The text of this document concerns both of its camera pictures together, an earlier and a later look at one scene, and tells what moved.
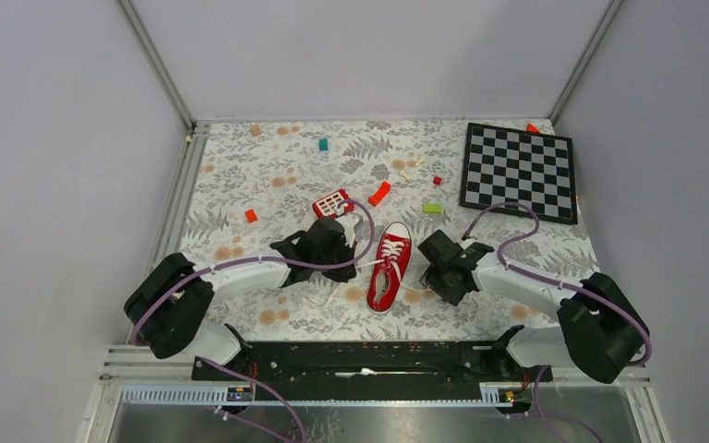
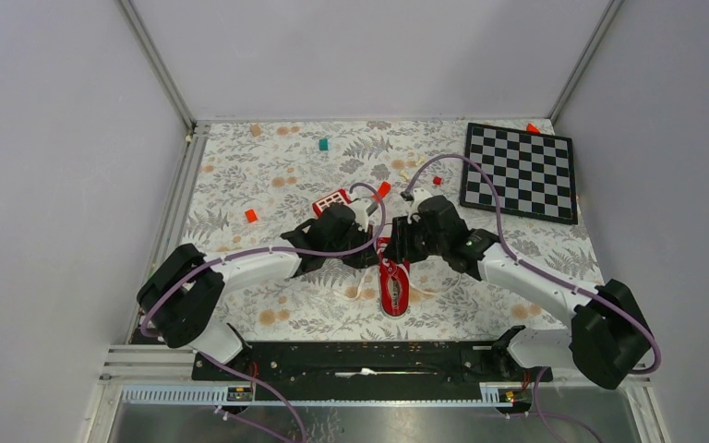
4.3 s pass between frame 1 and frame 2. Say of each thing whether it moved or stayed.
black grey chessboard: stayed
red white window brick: stayed
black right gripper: moved
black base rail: stayed
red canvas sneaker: moved
